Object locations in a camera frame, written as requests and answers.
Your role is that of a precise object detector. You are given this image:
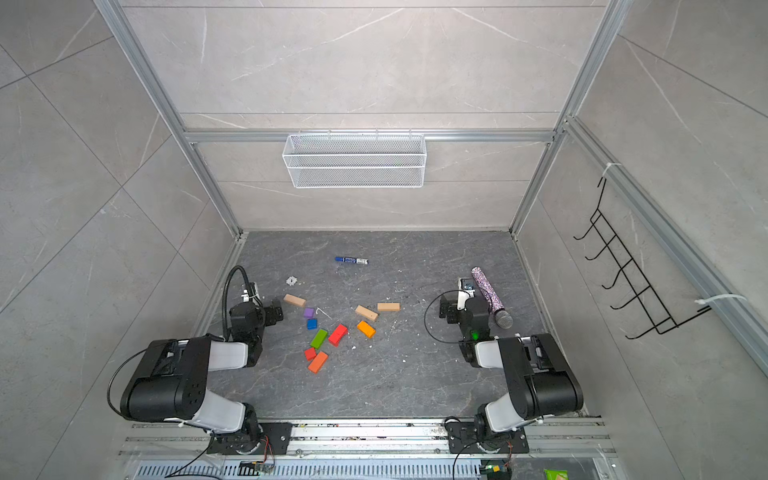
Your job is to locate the red arch block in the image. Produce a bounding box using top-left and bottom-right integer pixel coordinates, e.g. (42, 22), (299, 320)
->
(328, 324), (349, 348)

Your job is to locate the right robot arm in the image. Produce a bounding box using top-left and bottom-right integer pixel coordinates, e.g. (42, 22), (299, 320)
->
(432, 289), (584, 454)

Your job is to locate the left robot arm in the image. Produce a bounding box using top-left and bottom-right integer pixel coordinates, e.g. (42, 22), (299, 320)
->
(108, 265), (291, 457)

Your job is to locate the green rectangular block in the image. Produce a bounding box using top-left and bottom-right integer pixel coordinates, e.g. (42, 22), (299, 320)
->
(310, 329), (328, 350)

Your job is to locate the orange rectangular block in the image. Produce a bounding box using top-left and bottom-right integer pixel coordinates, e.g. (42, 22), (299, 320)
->
(308, 351), (329, 374)

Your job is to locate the yellow-orange rectangular block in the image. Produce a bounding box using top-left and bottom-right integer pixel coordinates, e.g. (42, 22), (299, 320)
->
(357, 321), (376, 339)

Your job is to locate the glitter purple tube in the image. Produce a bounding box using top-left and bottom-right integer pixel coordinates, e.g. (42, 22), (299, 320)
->
(471, 266), (514, 330)

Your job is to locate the blue marker pen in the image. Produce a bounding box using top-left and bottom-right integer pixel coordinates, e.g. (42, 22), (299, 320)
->
(334, 256), (369, 265)

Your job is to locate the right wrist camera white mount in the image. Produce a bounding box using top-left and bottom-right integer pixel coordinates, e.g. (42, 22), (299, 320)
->
(457, 277), (476, 310)

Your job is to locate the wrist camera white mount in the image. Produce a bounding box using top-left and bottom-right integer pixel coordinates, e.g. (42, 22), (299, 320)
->
(457, 277), (476, 310)
(241, 282), (263, 306)

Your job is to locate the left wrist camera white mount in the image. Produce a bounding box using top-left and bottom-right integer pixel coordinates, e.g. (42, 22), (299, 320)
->
(241, 282), (263, 306)

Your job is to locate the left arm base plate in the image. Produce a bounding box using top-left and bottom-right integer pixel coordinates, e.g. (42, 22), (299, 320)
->
(206, 422), (293, 455)

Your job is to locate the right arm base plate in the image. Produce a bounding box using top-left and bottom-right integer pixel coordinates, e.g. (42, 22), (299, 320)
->
(443, 417), (530, 455)

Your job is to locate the white perforated cable tray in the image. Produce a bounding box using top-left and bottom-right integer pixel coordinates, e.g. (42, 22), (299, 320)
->
(128, 459), (484, 480)

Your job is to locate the white wire mesh basket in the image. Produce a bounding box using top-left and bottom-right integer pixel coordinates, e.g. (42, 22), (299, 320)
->
(282, 133), (428, 189)

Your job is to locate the aluminium mounting rail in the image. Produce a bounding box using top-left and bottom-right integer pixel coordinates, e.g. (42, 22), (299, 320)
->
(116, 418), (619, 463)

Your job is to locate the black wire hook rack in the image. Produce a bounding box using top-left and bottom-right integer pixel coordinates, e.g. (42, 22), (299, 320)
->
(573, 178), (712, 340)

